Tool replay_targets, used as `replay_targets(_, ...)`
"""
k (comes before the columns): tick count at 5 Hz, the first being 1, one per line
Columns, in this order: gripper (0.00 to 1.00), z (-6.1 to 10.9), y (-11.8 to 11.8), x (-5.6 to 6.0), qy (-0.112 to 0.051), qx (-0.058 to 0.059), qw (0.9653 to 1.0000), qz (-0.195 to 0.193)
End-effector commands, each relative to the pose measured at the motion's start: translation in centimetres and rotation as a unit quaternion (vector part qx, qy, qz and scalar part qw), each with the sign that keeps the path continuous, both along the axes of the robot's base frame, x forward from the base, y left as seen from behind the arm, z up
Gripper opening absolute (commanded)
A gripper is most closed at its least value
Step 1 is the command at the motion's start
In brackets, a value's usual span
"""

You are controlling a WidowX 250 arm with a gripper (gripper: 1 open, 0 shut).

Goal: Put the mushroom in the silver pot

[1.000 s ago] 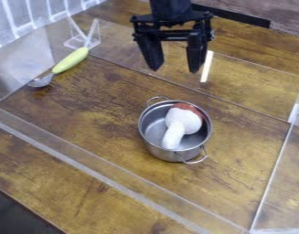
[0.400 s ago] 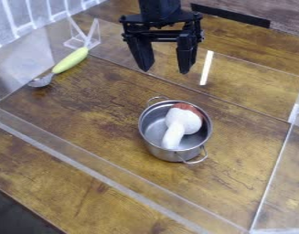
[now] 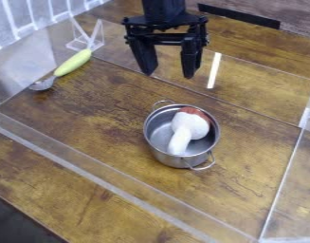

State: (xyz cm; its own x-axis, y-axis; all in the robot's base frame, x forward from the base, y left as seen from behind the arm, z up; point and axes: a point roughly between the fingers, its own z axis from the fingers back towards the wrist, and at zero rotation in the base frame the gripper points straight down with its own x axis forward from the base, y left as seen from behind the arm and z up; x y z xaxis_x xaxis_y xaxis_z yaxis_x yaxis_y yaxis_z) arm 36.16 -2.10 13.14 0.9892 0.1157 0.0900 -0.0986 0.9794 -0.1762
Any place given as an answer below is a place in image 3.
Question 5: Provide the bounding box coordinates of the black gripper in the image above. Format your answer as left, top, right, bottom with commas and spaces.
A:
122, 0, 210, 79

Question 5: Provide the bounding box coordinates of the white red toy mushroom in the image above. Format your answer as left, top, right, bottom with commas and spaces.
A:
168, 106, 211, 155

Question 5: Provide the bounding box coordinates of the silver metal pot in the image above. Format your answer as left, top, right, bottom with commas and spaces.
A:
143, 101, 220, 171

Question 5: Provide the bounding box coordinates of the black strip on table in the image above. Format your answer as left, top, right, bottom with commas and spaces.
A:
198, 3, 282, 29

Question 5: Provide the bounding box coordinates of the clear acrylic stand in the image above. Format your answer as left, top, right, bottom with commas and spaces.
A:
66, 18, 106, 51

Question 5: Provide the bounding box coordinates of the green handled metal spoon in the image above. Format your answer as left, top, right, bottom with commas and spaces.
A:
30, 48, 91, 91

